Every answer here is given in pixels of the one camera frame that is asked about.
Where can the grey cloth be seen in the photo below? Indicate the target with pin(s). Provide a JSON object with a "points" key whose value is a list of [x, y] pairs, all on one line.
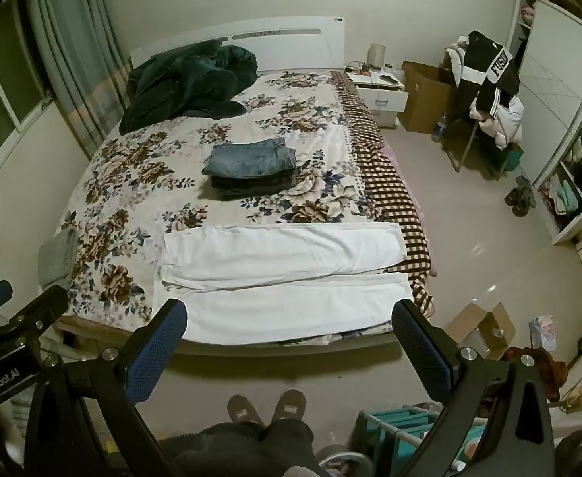
{"points": [[57, 258]]}

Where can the person's right slipper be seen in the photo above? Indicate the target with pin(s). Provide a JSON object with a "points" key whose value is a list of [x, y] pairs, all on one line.
{"points": [[289, 404]]}

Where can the plastic bottle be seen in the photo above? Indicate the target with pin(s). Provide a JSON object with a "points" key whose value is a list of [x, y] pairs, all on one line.
{"points": [[440, 129]]}

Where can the beige garment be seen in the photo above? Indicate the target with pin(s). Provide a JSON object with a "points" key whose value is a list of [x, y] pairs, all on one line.
{"points": [[453, 57]]}

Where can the folded blue jeans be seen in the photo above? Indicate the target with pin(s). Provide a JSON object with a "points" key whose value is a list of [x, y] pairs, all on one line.
{"points": [[246, 159]]}

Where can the person's right leg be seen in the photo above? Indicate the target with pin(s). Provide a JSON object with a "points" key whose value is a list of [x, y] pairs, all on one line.
{"points": [[288, 444]]}

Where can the person's slipper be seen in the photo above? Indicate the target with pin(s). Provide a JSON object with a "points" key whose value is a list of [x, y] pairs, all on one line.
{"points": [[289, 404], [245, 411]]}

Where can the white puffy jacket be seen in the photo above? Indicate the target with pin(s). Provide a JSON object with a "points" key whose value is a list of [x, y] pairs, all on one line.
{"points": [[509, 119]]}

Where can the teal crate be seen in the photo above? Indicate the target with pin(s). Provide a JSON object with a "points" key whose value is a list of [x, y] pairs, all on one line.
{"points": [[507, 160]]}

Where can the red-brown cloth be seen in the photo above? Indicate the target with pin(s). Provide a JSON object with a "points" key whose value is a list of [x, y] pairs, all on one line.
{"points": [[539, 367]]}

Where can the dark green blanket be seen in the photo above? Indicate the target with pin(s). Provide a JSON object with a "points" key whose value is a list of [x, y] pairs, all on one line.
{"points": [[181, 84]]}

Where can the metal chair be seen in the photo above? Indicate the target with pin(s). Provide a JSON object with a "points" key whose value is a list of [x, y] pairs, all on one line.
{"points": [[467, 145]]}

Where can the folded dark pants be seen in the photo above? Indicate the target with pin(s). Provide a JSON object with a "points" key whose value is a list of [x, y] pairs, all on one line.
{"points": [[251, 187]]}

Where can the pink printed packet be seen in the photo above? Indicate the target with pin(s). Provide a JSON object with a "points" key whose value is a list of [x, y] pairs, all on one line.
{"points": [[542, 333]]}

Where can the person's left slipper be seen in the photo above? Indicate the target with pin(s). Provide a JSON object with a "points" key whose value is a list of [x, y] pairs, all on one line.
{"points": [[245, 411]]}

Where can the large cardboard box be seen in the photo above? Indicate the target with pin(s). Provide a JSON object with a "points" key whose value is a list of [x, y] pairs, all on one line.
{"points": [[420, 99]]}

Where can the beige cylinder jar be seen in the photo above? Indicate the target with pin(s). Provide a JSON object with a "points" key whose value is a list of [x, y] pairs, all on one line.
{"points": [[377, 54]]}

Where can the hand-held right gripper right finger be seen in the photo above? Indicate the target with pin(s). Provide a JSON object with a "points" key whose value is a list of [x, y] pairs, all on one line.
{"points": [[420, 353]]}

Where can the small open cardboard box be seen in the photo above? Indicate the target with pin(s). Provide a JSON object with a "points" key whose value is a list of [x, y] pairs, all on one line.
{"points": [[469, 320]]}

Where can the teal rack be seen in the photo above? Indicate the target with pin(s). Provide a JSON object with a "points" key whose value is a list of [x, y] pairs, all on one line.
{"points": [[395, 422]]}

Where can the white pants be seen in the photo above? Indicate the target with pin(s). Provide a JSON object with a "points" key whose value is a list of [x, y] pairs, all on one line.
{"points": [[271, 253]]}

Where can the brown checkered blanket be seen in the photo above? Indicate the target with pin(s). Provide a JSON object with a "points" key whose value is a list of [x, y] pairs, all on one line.
{"points": [[385, 184]]}

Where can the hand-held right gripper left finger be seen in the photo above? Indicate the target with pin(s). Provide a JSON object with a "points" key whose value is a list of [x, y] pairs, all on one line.
{"points": [[157, 353]]}

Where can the black and white jacket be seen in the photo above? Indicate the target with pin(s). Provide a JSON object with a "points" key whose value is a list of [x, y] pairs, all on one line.
{"points": [[494, 72]]}

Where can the white bed headboard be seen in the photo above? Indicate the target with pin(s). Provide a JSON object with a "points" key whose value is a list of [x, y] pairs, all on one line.
{"points": [[291, 49]]}

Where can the dark green slipper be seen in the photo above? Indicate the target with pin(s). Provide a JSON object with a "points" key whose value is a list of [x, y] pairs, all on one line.
{"points": [[525, 188], [516, 202]]}

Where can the grey-green curtain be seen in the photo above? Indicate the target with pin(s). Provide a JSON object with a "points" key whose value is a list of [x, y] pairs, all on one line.
{"points": [[72, 59]]}

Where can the floral bedsheet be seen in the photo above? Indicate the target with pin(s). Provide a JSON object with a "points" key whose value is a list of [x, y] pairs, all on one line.
{"points": [[147, 159]]}

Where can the white nightstand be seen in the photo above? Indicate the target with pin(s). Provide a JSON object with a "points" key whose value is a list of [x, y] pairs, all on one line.
{"points": [[380, 104]]}

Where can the white wardrobe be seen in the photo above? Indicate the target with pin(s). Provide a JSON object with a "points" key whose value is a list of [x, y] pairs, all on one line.
{"points": [[559, 59]]}

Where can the black phone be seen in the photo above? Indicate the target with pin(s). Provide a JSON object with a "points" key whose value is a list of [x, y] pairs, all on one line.
{"points": [[389, 80]]}

